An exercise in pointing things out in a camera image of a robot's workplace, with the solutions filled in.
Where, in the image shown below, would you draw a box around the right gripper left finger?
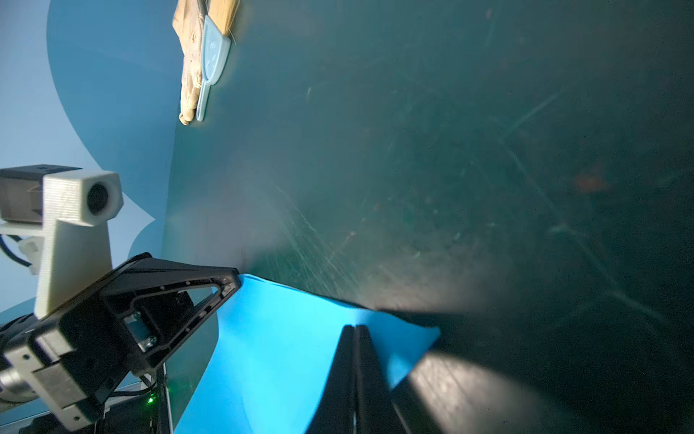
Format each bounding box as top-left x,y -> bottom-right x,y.
305,325 -> 355,434

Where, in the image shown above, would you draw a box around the blue square paper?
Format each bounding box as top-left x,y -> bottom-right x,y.
175,274 -> 441,433

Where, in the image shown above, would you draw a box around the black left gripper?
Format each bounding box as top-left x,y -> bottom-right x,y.
1,253 -> 241,431

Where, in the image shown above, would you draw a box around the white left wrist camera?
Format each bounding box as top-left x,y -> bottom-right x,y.
1,165 -> 124,319

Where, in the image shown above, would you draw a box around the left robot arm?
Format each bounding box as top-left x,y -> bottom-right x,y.
1,253 -> 241,432

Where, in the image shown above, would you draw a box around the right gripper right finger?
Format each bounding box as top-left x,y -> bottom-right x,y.
356,325 -> 406,434

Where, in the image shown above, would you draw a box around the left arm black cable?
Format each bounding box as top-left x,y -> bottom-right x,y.
0,232 -> 34,268

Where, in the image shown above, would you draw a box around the beige work glove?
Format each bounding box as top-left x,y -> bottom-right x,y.
172,0 -> 207,125

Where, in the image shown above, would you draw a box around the light blue hand brush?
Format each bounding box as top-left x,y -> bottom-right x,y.
196,0 -> 240,122

